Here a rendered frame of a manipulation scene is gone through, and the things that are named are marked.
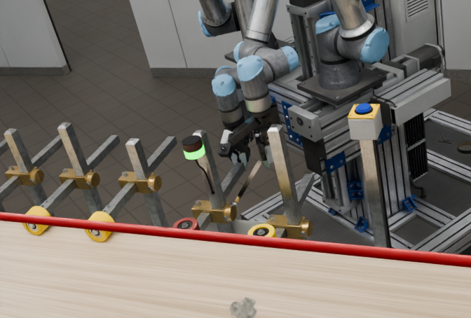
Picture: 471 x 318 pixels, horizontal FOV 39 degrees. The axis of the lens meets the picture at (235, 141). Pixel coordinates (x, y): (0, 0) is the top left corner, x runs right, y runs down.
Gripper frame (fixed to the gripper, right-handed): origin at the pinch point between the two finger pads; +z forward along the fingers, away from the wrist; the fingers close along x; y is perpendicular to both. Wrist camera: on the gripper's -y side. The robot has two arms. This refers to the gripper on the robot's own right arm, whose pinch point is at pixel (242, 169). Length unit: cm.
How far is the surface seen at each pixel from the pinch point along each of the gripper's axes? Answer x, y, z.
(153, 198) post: 19.3, -28.2, -7.2
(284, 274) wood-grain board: -37, -57, -8
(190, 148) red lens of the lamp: -5.0, -34.0, -31.4
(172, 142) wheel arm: 23.5, -3.0, -12.8
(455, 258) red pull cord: -94, -138, -94
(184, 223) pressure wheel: 0.0, -41.5, -9.2
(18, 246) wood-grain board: 53, -58, -8
